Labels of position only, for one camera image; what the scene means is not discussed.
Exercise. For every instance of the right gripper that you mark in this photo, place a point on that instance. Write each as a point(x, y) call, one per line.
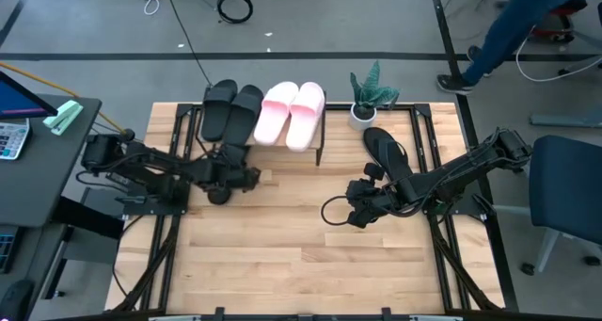
point(376, 196)

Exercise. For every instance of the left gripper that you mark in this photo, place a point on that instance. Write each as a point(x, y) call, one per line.
point(226, 177)

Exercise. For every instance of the black flip-flop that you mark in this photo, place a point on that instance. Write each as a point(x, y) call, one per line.
point(385, 149)

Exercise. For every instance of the black slide sandal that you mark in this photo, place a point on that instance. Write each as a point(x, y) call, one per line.
point(216, 114)
point(244, 118)

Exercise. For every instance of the pink slide sandal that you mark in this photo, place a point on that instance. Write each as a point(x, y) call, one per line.
point(305, 118)
point(275, 116)

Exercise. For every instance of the wooden shelf with black frame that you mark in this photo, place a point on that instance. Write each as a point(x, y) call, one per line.
point(315, 141)

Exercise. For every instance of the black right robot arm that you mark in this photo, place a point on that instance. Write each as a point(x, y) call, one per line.
point(451, 172)

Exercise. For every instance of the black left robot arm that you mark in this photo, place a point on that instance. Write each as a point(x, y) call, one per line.
point(150, 165)

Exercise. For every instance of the green plant in white pot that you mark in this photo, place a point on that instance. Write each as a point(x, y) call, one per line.
point(371, 90)

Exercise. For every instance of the blue chair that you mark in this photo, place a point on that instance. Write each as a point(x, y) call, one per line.
point(564, 184)

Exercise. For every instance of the mint green stapler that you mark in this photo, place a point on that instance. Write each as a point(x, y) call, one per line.
point(63, 117)

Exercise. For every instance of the grey desk foot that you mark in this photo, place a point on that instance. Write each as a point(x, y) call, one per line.
point(564, 119)

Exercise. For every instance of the black desk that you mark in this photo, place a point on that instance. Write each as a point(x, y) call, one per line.
point(47, 170)

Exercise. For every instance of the person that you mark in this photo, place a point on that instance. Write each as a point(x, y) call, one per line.
point(512, 24)

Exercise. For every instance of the grey chair base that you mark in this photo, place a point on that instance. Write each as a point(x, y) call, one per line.
point(583, 66)

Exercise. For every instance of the grey calculator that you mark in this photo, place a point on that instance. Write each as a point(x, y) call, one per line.
point(11, 139)

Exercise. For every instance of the computer monitor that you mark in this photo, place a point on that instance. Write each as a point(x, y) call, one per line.
point(19, 102)

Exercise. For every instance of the black computer mouse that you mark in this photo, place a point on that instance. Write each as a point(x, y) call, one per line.
point(16, 302)

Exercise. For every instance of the black rig frame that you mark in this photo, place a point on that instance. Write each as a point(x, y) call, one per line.
point(425, 111)

